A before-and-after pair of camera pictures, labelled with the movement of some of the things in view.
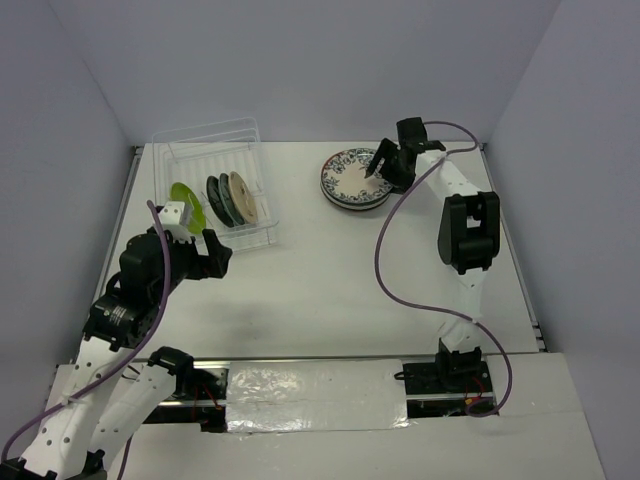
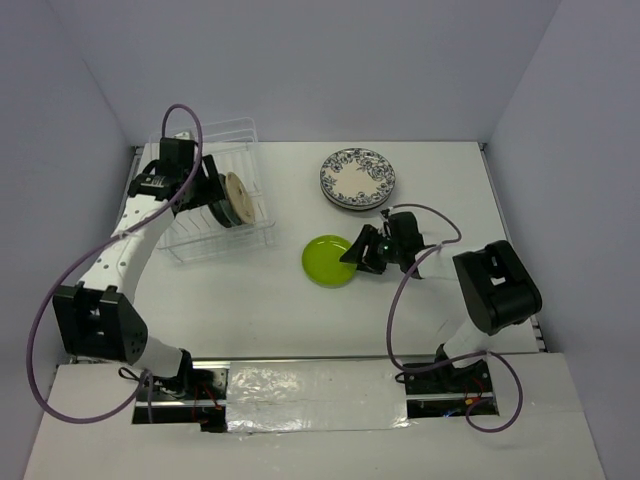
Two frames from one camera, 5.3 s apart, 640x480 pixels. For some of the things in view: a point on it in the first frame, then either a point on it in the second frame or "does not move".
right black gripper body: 392,171 -> 389,251
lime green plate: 194,214 -> 321,264
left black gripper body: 186,262 -> 198,192
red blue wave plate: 354,206 does not move
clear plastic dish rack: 192,155 does not move
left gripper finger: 221,264 -> 215,186
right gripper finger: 385,149 -> 374,237
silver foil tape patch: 315,395 does not move
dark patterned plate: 343,178 does not move
